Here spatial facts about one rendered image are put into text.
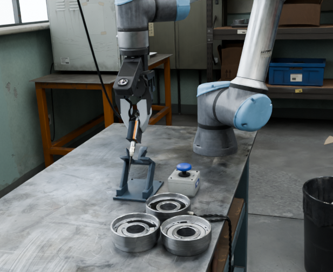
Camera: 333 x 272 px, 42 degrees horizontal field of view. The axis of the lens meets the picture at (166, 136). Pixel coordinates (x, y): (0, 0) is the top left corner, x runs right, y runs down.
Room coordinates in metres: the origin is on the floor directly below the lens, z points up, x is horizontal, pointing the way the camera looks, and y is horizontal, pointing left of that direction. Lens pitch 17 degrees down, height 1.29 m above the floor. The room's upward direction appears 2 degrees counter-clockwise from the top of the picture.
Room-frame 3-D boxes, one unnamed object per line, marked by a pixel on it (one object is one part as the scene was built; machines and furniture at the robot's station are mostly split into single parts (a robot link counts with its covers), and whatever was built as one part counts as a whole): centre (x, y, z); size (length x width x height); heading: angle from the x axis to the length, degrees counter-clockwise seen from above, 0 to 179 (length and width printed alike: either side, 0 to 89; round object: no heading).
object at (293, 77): (4.31, -1.32, 0.56); 0.52 x 0.38 x 0.22; 69
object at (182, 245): (0.81, -0.03, 0.82); 0.10 x 0.10 x 0.04
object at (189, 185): (1.08, -0.05, 0.82); 0.08 x 0.07 x 0.05; 162
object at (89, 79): (3.68, 0.43, 0.39); 1.50 x 0.62 x 0.78; 162
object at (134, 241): (0.83, 0.07, 0.82); 0.10 x 0.10 x 0.04
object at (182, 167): (1.08, -0.04, 0.85); 0.04 x 0.04 x 0.05
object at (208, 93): (1.40, -0.17, 0.97); 0.13 x 0.12 x 0.14; 32
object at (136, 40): (1.10, 0.08, 1.20); 0.08 x 0.08 x 0.05
